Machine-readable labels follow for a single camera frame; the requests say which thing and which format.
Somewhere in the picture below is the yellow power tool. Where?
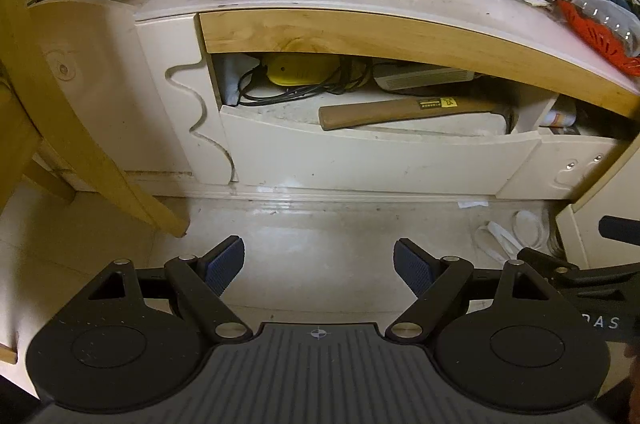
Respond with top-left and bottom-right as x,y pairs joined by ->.
262,54 -> 346,87

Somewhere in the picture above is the wooden handle hammer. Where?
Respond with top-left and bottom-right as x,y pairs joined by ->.
318,96 -> 516,135

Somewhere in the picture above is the orange plastic basket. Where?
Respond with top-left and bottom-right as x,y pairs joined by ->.
554,0 -> 640,77

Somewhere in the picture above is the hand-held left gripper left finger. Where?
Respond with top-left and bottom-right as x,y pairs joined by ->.
75,235 -> 254,346

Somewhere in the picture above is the black cable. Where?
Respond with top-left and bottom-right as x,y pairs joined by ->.
236,58 -> 373,107

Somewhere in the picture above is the white plastic bag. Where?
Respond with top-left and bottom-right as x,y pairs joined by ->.
220,52 -> 261,107

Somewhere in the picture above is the clear plastic bag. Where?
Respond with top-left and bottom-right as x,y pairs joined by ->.
567,0 -> 640,57

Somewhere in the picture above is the cream cabinet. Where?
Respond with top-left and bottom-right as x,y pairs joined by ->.
29,0 -> 640,205

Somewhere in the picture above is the white strap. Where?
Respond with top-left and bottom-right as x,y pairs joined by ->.
474,208 -> 553,263

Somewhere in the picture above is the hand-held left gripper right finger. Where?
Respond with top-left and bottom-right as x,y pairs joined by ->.
384,238 -> 554,347

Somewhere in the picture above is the wooden chair leg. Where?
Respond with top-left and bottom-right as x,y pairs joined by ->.
0,0 -> 192,239

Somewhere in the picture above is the white ribbed router box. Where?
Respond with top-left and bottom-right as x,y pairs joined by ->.
372,62 -> 475,92

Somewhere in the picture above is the cream drawer with screws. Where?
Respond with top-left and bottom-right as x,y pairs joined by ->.
496,136 -> 628,201

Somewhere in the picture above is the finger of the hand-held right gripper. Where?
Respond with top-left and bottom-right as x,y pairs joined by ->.
598,216 -> 640,248
517,247 -> 582,285

